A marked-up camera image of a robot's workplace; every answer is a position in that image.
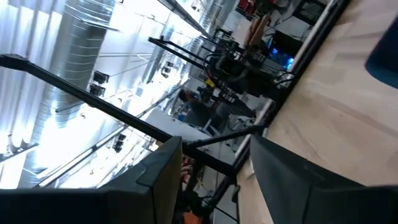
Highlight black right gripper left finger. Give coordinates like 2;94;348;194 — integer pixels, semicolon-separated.
0;136;184;224

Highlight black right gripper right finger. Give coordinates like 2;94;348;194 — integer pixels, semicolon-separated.
249;133;398;224

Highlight navy fabric basket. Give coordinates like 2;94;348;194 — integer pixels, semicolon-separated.
364;15;398;90

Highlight orange object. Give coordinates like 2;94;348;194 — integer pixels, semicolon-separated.
182;211;203;224

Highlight person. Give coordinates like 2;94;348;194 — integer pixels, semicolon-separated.
178;88;225;130

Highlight black background rig frame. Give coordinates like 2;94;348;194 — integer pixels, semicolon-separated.
147;27;239;72

